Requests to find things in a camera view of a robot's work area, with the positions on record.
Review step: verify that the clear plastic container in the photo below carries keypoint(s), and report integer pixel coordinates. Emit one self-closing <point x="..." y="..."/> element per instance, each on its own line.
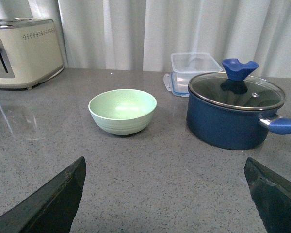
<point x="194" y="63"/>

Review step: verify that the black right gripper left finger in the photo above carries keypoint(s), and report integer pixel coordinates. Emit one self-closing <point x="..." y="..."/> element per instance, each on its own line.
<point x="52" y="208"/>

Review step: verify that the cream toaster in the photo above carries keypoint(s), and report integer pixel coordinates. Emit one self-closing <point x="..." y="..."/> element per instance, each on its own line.
<point x="29" y="52"/>

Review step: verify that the green bowl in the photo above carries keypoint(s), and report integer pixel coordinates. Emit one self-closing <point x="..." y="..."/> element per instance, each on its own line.
<point x="122" y="111"/>

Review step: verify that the blue saucepan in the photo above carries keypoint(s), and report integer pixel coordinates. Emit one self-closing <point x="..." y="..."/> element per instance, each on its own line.
<point x="230" y="128"/>

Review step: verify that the glass lid with blue knob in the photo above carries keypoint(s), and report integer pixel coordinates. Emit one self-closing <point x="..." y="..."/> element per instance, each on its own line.
<point x="236" y="88"/>

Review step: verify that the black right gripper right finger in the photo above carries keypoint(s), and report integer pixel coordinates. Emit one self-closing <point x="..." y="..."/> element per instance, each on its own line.
<point x="271" y="194"/>

